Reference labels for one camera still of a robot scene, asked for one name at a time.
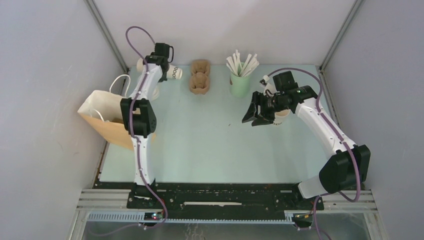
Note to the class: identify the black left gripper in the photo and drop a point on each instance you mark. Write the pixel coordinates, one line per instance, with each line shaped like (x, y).
(163, 78)

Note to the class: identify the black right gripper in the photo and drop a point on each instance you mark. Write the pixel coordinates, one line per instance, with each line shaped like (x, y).
(259, 99)

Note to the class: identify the stack of white paper cups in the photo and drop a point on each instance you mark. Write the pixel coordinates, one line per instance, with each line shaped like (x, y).
(173, 72)

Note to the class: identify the single white paper cup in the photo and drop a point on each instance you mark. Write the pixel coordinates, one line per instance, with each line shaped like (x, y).
(280, 116)

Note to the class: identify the brown paper bag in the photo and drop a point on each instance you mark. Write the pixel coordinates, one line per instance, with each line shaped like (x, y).
(102, 111)

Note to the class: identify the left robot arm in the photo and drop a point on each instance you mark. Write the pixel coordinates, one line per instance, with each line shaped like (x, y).
(140, 120)

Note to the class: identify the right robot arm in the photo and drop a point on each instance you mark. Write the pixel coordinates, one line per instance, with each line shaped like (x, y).
(347, 162)

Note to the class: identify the green straw holder cup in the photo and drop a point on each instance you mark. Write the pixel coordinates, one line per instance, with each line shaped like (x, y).
(239, 86)

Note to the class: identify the bundle of white wrapped straws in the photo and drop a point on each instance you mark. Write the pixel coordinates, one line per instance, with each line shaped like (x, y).
(241, 68)

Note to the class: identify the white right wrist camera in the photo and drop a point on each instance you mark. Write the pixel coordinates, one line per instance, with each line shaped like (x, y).
(268, 88)

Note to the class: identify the aluminium frame post left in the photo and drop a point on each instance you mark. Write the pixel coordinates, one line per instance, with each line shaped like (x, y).
(107, 35)

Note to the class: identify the aluminium frame post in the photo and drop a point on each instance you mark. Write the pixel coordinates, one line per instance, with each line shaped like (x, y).
(107, 35)
(341, 33)

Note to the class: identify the aluminium frame post right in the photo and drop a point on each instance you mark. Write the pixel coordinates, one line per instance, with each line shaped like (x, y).
(341, 33)

